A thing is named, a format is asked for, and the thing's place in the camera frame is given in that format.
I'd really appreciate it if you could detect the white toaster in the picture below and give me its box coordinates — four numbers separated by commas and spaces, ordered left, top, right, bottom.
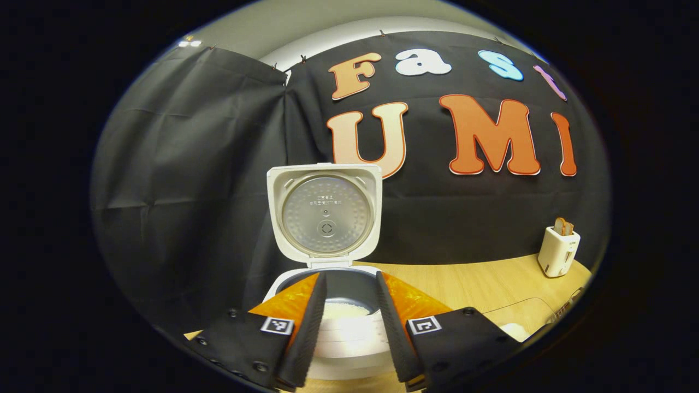
537, 227, 581, 278

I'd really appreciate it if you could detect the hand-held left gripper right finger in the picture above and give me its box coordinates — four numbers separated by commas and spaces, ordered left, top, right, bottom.
375, 271, 522, 392

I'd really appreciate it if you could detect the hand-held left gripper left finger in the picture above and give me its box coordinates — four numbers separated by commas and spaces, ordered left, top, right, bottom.
186, 272, 328, 391

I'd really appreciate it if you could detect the metal wire chopstick holder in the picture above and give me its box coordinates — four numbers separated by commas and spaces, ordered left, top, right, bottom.
552, 288, 585, 325

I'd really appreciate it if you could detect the black backdrop cloth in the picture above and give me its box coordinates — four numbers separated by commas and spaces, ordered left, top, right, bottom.
90, 30, 611, 334

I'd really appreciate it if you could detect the white rice cooker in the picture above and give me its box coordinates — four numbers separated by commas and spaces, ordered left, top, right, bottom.
262, 163, 405, 381

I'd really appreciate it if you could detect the clear plastic rice box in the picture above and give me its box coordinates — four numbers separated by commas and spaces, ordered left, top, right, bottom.
483, 297, 558, 343

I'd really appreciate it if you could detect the white rice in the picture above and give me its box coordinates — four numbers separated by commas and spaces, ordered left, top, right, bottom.
500, 323, 529, 343
322, 302, 372, 320

